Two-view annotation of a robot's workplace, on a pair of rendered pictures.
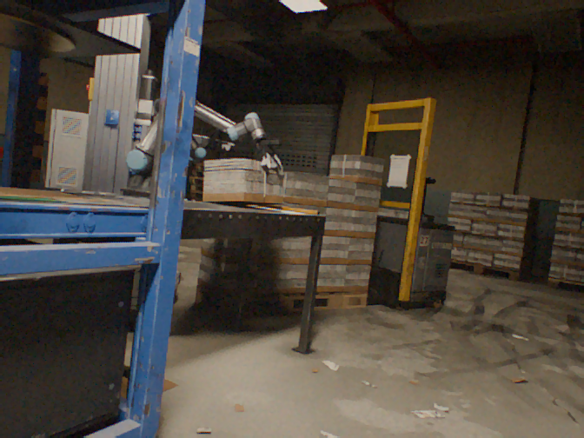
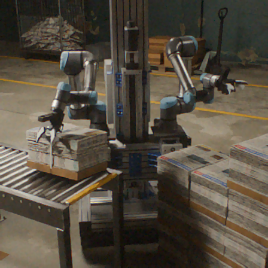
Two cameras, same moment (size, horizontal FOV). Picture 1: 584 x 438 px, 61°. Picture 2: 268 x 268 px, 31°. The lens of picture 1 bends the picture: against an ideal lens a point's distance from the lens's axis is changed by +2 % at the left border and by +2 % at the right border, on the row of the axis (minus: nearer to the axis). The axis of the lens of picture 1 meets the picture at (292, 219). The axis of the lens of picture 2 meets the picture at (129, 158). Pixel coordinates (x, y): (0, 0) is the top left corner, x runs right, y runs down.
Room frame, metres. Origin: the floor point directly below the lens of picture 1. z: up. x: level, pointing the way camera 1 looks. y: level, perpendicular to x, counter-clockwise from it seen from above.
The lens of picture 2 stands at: (3.19, -2.32, 1.94)
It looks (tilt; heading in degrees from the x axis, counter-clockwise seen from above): 22 degrees down; 91
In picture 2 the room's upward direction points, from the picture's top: 1 degrees counter-clockwise
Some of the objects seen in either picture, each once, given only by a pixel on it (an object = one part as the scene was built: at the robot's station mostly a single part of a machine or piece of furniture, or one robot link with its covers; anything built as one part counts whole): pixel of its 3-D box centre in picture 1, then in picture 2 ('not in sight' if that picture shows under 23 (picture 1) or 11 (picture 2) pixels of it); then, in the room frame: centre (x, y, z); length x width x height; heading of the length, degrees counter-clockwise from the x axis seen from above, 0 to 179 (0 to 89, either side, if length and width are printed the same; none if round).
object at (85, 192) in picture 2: (288, 209); (93, 188); (2.95, 0.03, 0.81); 0.43 x 0.03 x 0.02; 58
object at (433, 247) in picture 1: (405, 259); not in sight; (4.73, -1.15, 0.40); 0.69 x 0.55 x 0.80; 37
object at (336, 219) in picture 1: (277, 254); (246, 244); (3.81, 0.08, 0.42); 1.17 x 0.39 x 0.83; 127
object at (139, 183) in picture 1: (144, 182); (98, 127); (2.92, 0.90, 0.87); 0.15 x 0.15 x 0.10
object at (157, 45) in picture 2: not in sight; (171, 54); (3.87, 6.99, 0.28); 1.20 x 0.83 x 0.57; 148
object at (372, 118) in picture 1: (361, 195); not in sight; (4.77, -0.65, 0.97); 0.09 x 0.09 x 1.75; 37
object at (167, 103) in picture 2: not in sight; (169, 107); (3.42, 0.96, 0.98); 0.13 x 0.12 x 0.14; 32
